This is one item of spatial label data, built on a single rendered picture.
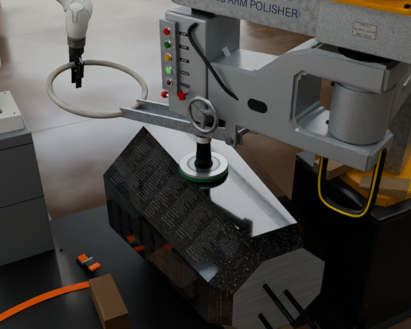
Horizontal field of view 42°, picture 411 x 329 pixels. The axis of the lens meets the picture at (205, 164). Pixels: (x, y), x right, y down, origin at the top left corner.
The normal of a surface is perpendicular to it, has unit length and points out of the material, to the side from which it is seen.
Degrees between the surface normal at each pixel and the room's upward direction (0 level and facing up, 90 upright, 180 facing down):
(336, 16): 90
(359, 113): 90
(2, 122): 90
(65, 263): 0
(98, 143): 0
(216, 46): 90
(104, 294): 0
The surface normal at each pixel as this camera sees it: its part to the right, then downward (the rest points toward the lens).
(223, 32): 0.78, 0.33
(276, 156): 0.00, -0.84
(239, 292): 0.43, 0.49
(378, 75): -0.62, 0.43
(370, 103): 0.00, 0.54
